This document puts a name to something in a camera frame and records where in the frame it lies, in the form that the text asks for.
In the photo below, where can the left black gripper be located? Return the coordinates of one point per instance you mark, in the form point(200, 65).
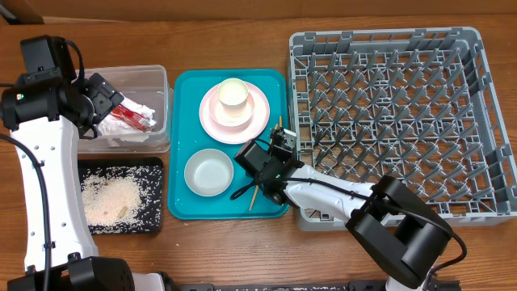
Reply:
point(103, 94)

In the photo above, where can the red ketchup packet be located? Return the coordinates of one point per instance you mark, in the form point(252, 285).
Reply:
point(137, 118)

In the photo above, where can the white napkin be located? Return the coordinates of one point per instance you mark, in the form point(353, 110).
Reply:
point(112, 125)

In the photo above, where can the grey bowl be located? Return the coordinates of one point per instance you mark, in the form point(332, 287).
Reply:
point(208, 172)

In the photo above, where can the white rice pile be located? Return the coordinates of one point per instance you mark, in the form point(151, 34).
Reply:
point(111, 200)

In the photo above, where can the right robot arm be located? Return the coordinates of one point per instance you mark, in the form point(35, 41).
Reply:
point(402, 234)

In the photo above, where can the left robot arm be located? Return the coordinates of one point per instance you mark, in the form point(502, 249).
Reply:
point(46, 118)

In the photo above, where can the grey dishwasher rack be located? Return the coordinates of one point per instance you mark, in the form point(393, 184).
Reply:
point(417, 104)

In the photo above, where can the clear plastic bin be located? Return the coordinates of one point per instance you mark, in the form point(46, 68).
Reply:
point(144, 84)

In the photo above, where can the large pink plate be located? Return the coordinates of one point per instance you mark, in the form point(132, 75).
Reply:
point(243, 132)

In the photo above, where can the pale green cup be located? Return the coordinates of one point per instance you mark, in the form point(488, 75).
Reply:
point(233, 94)

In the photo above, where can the small pink saucer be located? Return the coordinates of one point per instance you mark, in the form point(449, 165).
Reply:
point(229, 117)

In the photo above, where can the teal plastic tray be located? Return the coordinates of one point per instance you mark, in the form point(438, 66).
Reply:
point(188, 137)

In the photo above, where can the black plastic tray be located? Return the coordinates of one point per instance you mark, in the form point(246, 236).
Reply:
point(153, 161)

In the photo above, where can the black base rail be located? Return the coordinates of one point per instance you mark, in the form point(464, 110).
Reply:
point(357, 285)

